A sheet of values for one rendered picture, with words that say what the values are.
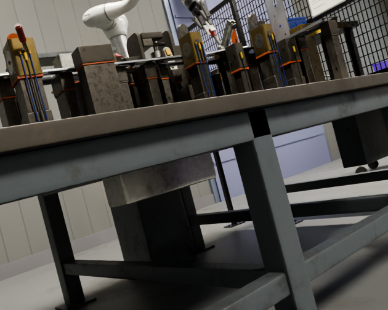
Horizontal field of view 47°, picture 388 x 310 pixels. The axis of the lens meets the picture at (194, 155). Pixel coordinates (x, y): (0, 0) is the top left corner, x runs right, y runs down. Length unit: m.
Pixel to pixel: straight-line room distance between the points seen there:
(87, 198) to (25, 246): 0.71
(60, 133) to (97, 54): 0.80
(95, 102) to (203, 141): 0.59
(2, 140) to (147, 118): 0.29
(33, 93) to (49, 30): 3.28
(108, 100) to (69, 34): 3.27
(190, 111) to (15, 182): 0.40
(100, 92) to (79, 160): 0.71
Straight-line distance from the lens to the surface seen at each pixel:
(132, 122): 0.89
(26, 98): 1.46
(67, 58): 1.91
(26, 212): 4.21
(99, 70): 1.58
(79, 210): 4.40
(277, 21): 2.40
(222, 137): 1.09
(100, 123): 0.86
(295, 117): 1.32
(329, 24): 2.01
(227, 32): 2.26
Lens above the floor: 0.57
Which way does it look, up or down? level
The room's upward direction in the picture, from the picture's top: 15 degrees counter-clockwise
